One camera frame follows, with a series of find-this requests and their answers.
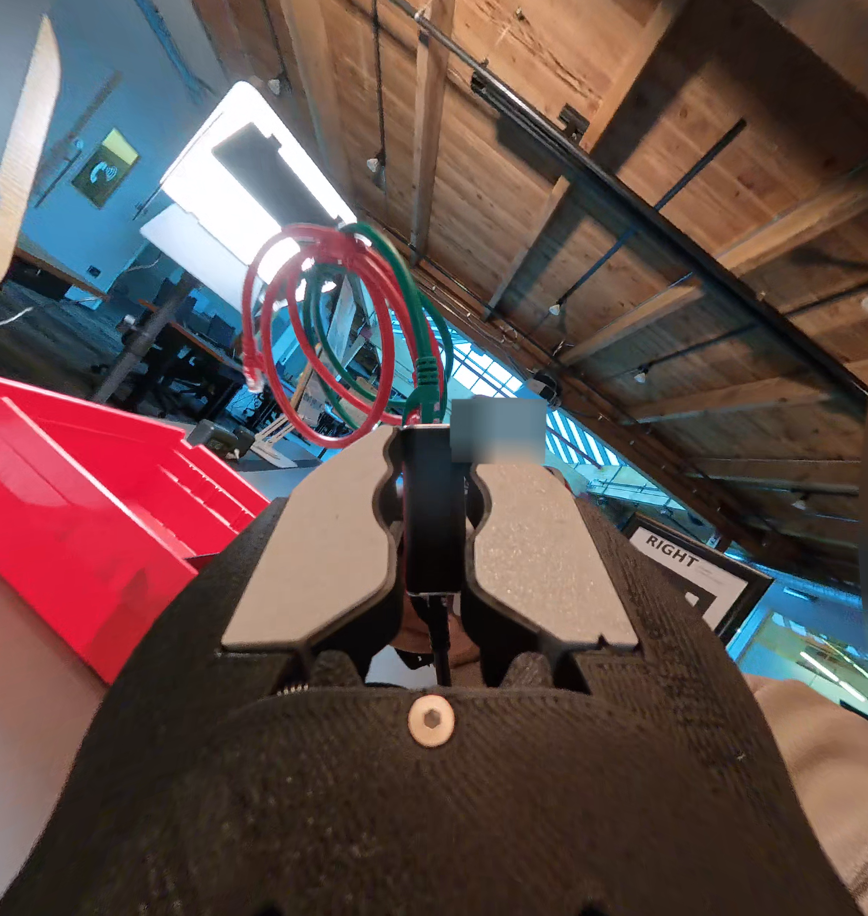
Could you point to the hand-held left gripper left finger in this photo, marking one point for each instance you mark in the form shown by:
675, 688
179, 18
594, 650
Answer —
319, 558

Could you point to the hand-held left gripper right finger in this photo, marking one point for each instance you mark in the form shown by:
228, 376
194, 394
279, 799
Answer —
548, 565

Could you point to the black ethernet splitter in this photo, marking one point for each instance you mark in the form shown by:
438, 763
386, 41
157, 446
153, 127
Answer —
434, 515

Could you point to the red plastic bin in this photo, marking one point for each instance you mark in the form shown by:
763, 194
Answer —
62, 537

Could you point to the black framed marker sign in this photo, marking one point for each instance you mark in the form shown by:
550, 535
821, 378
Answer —
691, 565

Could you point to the ceiling projector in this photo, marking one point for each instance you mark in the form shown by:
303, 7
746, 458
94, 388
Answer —
546, 390

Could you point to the light stand pole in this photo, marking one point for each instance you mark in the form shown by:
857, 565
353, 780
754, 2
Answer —
141, 336

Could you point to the studio light panel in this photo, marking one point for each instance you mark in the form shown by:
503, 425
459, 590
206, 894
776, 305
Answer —
191, 186

